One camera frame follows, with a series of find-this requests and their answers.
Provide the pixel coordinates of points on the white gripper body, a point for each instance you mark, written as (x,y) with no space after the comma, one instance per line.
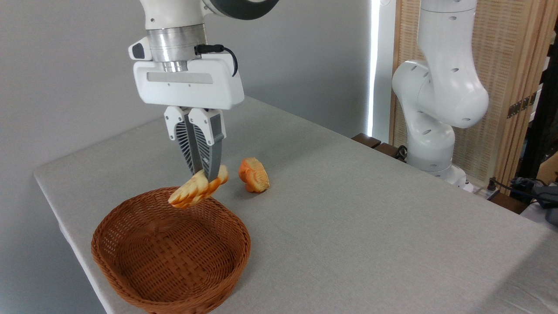
(192,89)

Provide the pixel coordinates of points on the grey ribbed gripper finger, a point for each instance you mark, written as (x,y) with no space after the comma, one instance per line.
(181,131)
(211,148)

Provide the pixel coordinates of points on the pale yellow bread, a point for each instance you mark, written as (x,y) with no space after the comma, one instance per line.
(194,189)

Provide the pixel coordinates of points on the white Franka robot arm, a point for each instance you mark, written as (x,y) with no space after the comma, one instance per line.
(449,87)

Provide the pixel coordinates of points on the orange bread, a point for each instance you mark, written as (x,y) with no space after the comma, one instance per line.
(255,176)

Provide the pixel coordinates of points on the brown wicker basket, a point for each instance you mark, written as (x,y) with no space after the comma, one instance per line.
(165,253)

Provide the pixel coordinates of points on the dark wooden slat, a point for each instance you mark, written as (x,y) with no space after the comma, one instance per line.
(365,139)
(388,150)

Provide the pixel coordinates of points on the grey tablecloth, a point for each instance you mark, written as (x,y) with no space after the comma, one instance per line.
(348,226)

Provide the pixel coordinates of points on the black screen hinge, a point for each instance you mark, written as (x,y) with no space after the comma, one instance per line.
(521,105)

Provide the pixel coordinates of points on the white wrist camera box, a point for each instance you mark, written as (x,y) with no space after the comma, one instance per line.
(139,49)

